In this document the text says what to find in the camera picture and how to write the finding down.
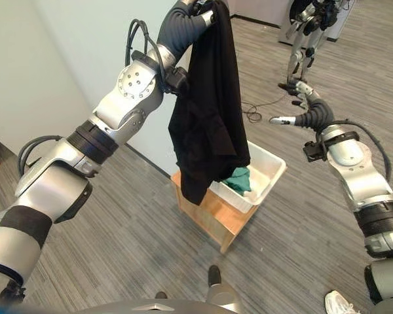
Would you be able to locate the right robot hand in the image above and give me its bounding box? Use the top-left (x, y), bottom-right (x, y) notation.
top-left (270, 81), bottom-right (335, 132)

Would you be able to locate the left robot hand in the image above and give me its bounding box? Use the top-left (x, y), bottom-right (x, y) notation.
top-left (157, 0), bottom-right (217, 53)

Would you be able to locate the black garment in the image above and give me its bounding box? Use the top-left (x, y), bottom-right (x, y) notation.
top-left (168, 0), bottom-right (252, 206)

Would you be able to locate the white plastic laundry basket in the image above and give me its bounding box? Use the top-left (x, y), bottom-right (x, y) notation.
top-left (208, 141), bottom-right (288, 214)

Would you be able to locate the silver humanoid robot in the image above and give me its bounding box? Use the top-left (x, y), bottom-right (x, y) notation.
top-left (277, 0), bottom-right (345, 96)

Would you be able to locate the green cloth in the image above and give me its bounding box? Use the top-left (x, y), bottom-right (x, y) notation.
top-left (222, 166), bottom-right (253, 197)

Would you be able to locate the wooden stool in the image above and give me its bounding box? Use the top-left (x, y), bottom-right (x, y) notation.
top-left (170, 169), bottom-right (258, 254)

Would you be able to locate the person's white shoe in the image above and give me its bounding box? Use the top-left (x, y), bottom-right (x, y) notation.
top-left (324, 290), bottom-right (364, 314)

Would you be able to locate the robot's silver leg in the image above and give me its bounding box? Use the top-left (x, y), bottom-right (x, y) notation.
top-left (205, 264), bottom-right (242, 314)

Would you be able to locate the robot's silver torso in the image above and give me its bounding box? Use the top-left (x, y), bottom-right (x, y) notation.
top-left (93, 298), bottom-right (217, 314)

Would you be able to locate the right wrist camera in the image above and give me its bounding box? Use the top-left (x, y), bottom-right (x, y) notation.
top-left (302, 139), bottom-right (328, 163)

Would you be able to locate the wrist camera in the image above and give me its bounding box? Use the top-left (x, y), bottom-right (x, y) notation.
top-left (164, 66), bottom-right (191, 96)
top-left (302, 139), bottom-right (328, 163)

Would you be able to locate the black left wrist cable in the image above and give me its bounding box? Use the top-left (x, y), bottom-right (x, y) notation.
top-left (125, 18), bottom-right (164, 92)

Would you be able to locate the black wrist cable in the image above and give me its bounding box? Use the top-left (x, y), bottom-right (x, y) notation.
top-left (332, 120), bottom-right (393, 181)
top-left (125, 18), bottom-right (164, 92)

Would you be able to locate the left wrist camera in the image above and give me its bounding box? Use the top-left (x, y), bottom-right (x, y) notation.
top-left (164, 66), bottom-right (191, 96)

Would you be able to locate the black floor cable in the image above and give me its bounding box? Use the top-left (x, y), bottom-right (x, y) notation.
top-left (240, 94), bottom-right (291, 124)

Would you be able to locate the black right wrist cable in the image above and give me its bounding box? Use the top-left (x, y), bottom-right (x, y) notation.
top-left (332, 120), bottom-right (393, 181)

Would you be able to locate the black left elbow cable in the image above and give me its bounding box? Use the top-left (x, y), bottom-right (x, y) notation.
top-left (18, 135), bottom-right (68, 173)

